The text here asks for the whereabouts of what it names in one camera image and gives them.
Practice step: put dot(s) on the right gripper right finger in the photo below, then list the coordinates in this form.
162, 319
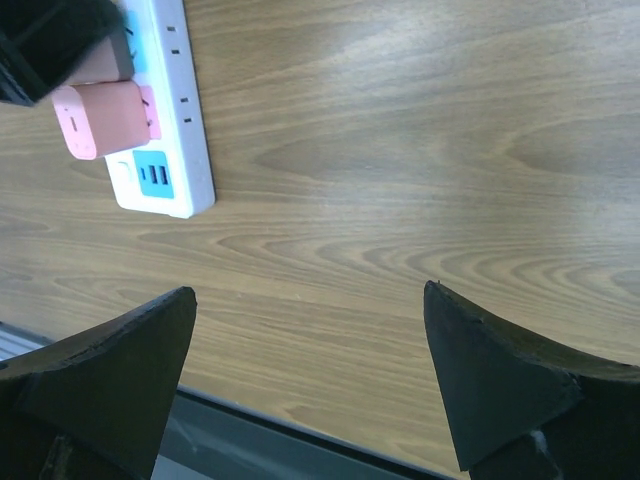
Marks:
522, 406

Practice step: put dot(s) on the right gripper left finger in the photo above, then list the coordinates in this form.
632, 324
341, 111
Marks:
95, 405

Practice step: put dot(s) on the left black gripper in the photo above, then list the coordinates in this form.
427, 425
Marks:
44, 42

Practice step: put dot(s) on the pink orange charger plug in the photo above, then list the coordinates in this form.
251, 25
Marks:
101, 119

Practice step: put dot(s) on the white power strip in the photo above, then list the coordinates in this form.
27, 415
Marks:
171, 174

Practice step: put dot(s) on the brown pink charger plug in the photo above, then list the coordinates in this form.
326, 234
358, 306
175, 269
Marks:
110, 61

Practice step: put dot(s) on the aluminium frame rail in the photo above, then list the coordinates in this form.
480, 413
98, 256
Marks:
16, 341

